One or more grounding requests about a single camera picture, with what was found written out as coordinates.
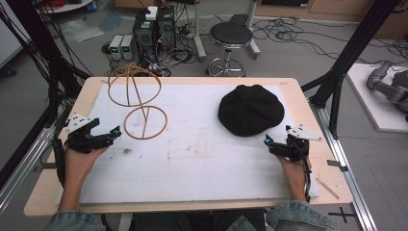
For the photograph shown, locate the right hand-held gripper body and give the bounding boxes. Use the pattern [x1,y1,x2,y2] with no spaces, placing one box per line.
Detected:
[276,124,323,162]

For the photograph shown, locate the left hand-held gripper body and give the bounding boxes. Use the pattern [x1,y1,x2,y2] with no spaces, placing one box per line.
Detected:
[64,113,112,154]

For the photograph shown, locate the wooden hoop hat stand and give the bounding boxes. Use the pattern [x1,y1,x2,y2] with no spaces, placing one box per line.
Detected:
[107,62,168,141]

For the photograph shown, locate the black hat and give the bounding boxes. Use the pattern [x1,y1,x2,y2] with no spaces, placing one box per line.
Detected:
[217,84,286,138]

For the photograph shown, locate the person's right hand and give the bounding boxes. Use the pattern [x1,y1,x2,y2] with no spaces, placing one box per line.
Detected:
[277,155,312,185]

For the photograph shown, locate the person's left hand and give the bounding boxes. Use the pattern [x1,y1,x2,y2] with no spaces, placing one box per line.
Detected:
[64,146,109,181]

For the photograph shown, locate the thin wooden stick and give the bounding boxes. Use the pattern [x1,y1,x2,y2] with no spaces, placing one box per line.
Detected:
[315,177,341,201]

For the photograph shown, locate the person's denim right sleeve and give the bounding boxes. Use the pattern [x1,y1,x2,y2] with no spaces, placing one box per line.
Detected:
[265,199,340,231]

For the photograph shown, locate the person's denim sleeve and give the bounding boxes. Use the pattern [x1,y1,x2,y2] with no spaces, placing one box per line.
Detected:
[265,199,340,231]
[42,209,108,231]

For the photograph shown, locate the white foam mat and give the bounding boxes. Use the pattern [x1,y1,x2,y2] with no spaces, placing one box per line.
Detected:
[79,84,321,205]

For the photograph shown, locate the person's denim left sleeve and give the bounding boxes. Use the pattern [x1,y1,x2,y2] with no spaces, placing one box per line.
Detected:
[42,209,108,231]

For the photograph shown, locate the grey power supply unit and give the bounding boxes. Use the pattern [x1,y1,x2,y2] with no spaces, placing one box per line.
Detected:
[108,34,124,61]
[120,34,135,61]

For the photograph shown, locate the white board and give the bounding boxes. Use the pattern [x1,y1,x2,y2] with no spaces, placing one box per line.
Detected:
[345,63,408,134]

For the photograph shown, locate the clear plastic sheet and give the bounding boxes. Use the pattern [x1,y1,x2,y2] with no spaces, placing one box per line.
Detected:
[60,18,105,43]

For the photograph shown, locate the black computer tower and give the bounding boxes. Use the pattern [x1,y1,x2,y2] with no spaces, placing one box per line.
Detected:
[132,12,159,64]
[156,5,177,50]

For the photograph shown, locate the person's dark trousers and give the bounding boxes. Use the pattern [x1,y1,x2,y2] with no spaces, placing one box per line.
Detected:
[129,209,268,231]

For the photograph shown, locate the black round stool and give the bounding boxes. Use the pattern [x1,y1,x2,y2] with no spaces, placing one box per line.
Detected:
[206,22,255,78]

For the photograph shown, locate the white round table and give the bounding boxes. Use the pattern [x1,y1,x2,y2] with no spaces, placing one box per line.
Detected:
[34,0,94,14]

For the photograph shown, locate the white box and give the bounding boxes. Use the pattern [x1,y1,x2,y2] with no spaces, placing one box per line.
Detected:
[145,6,159,21]

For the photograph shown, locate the white stand legs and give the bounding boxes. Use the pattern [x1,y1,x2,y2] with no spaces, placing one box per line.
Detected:
[191,0,262,62]

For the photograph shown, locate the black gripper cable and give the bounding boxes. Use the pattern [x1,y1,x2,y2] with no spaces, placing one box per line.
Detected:
[52,137,67,188]
[298,145,314,204]

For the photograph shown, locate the metal bracket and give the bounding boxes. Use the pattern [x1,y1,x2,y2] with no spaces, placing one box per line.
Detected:
[33,162,58,173]
[326,159,349,173]

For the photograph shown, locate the aluminium rail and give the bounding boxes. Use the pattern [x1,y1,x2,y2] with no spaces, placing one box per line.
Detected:
[0,126,58,214]
[308,98,379,231]

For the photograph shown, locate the black floor cables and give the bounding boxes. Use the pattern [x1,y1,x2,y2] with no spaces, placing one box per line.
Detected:
[251,16,408,66]

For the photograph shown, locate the tangled cables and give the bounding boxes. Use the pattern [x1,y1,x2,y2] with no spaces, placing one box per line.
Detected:
[138,38,198,77]

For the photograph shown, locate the black frame post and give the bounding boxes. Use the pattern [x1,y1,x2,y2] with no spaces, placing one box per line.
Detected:
[300,0,402,140]
[5,0,92,109]

